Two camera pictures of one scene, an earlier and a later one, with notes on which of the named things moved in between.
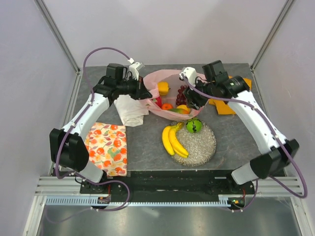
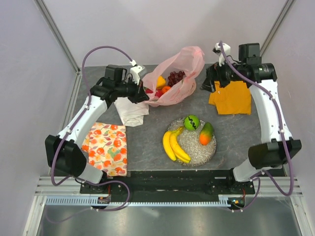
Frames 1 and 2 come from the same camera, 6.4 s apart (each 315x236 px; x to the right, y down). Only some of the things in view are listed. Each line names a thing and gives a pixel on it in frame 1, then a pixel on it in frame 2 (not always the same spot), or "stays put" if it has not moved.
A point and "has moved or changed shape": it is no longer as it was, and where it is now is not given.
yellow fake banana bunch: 172,142 has moved or changed shape
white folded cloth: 132,111 stays put
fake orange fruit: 167,106 to 165,89
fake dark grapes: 181,99 to 174,77
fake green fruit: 194,126 has moved or changed shape
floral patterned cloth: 107,145 stays put
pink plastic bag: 168,102 to 190,60
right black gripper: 193,100 to 214,73
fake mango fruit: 180,111 to 205,133
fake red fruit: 159,101 to 158,93
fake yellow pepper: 163,88 to 161,81
